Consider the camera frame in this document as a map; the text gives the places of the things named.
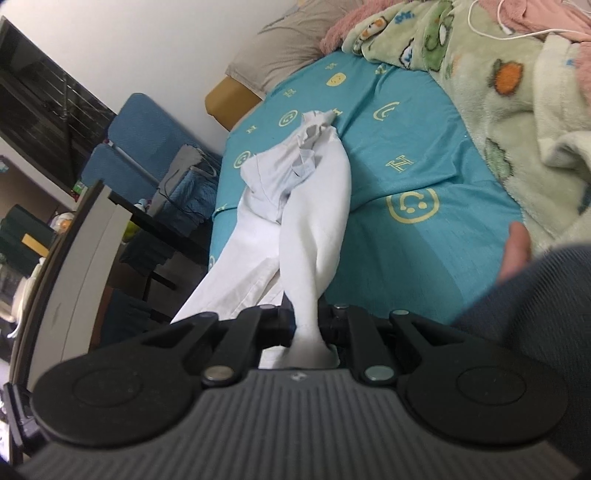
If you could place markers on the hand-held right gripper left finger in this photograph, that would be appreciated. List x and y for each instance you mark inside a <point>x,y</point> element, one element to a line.
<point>276,323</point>

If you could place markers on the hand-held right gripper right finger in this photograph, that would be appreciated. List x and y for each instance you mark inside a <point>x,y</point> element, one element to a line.
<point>344,325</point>

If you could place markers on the white t-shirt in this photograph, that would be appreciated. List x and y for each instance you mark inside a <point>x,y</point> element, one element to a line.
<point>304,230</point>

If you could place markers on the person's left forearm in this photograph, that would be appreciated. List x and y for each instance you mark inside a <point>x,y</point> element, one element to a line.
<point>545,332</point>

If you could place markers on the grey bag with clothes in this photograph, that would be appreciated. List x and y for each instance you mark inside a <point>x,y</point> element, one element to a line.
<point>184,161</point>

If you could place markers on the person's left hand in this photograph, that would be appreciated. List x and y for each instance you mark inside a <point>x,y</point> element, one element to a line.
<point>516,251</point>

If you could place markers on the black desk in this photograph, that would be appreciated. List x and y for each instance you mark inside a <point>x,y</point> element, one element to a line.
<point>152,230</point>

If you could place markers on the teal printed bed sheet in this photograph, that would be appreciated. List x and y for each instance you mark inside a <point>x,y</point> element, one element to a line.
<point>397,152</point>

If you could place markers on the yellow-brown bed headboard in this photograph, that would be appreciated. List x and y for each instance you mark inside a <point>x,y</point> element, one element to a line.
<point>228,104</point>

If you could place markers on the blue folding chair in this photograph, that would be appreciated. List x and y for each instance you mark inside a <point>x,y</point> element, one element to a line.
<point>134,138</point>

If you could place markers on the green printed fleece blanket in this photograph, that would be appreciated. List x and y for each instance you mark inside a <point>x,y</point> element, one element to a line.
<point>508,115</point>

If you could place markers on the grey pillow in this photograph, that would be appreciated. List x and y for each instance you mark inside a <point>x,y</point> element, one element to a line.
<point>286,48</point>

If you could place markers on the pink fluffy blanket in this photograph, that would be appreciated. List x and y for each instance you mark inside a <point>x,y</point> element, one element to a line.
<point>344,25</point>

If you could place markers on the dark window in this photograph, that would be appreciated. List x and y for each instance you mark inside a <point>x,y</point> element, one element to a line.
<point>41,106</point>

